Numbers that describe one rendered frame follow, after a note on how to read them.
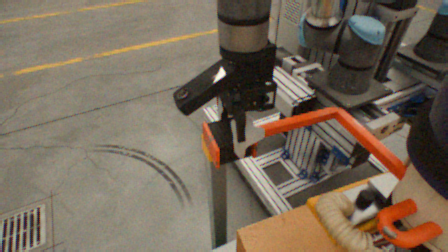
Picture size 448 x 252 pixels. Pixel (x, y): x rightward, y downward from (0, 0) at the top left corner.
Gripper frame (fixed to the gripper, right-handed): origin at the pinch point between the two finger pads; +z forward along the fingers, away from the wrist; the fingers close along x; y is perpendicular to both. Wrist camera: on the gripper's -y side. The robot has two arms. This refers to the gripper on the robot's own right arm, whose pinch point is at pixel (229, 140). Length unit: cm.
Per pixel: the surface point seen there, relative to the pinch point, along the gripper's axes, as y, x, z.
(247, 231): 2.3, -6.9, 26.6
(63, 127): -85, 179, 121
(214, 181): 2.3, 19.5, 39.5
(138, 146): -26, 132, 122
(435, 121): 21.0, -20.5, -15.1
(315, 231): 18.1, -13.0, 26.6
